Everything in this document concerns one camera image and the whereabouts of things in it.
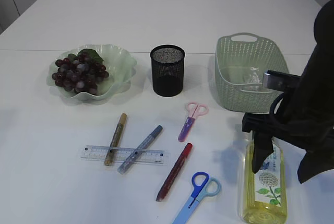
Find red marker pen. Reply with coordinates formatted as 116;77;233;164
156;143;193;202

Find green woven plastic basket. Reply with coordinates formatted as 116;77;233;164
215;32;289;114

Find gold marker pen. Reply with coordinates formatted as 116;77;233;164
104;113;127;166

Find purple artificial grape bunch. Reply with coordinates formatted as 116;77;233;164
51;49;110;96

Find blue handled scissors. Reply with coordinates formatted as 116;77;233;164
172;171;222;224

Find silver blue marker pen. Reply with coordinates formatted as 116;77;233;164
117;125;163;174

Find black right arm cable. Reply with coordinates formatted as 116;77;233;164
268;93;287;125

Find clear plastic ruler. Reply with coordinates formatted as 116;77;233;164
80;145;169;165

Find clear plastic sheet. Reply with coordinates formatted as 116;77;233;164
242;67;263;92

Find black mesh pen holder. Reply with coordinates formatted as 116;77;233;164
150;44;185;97

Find small pink purple scissors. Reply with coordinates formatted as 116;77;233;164
178;102;209;142

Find green wavy plastic plate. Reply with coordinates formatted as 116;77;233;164
46;44;137;101

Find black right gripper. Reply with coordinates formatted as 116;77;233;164
242;88;333;184

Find yellow tea drink bottle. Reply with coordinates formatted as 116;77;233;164
238;132;288;223

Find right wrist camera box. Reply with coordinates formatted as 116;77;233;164
263;70;301;91

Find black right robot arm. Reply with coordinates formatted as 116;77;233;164
242;0;333;183

